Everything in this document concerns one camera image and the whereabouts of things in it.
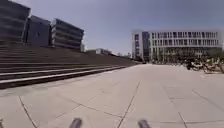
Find robot's own part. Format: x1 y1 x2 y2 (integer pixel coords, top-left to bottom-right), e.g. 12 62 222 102
68 117 83 128
137 118 152 128

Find dark banded office building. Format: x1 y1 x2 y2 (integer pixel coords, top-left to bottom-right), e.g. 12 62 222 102
49 17 86 52

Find row of parked bicycles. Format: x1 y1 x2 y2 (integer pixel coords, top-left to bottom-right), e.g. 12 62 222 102
184 56 224 75

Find large dark office building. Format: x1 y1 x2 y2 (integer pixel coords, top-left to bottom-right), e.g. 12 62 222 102
0 0 32 45

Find pale concrete slab pavement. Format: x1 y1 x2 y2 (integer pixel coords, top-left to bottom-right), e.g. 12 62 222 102
0 63 224 128

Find wide dark stone steps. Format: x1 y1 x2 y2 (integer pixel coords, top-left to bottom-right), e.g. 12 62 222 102
0 42 142 91

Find white building with many windows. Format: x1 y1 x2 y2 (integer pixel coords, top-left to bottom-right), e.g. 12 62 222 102
131 29 224 65

